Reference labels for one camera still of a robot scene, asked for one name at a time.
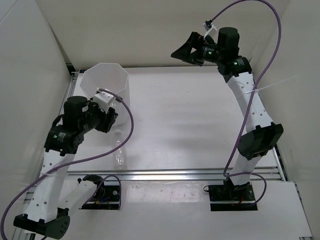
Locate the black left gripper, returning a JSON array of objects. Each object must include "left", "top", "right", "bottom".
[{"left": 79, "top": 96, "right": 116, "bottom": 134}]

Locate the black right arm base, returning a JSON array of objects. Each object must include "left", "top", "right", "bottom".
[{"left": 203, "top": 184, "right": 258, "bottom": 212}]

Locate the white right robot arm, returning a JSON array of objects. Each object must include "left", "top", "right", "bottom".
[{"left": 190, "top": 27, "right": 284, "bottom": 200}]

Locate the white octagonal bin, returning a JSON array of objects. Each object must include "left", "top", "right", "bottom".
[{"left": 80, "top": 63, "right": 130, "bottom": 130}]

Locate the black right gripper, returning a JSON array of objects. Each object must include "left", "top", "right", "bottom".
[{"left": 171, "top": 32, "right": 224, "bottom": 67}]

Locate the aluminium frame rail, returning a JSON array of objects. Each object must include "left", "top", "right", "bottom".
[{"left": 24, "top": 67, "right": 286, "bottom": 240}]

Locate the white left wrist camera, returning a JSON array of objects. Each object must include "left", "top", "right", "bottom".
[{"left": 92, "top": 88, "right": 116, "bottom": 113}]

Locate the clear unlabeled plastic bottle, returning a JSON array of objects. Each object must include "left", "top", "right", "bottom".
[{"left": 113, "top": 129, "right": 126, "bottom": 170}]

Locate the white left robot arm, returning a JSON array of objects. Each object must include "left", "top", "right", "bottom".
[{"left": 13, "top": 63, "right": 133, "bottom": 240}]

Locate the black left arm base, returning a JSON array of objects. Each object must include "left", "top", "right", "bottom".
[{"left": 81, "top": 174, "right": 122, "bottom": 210}]

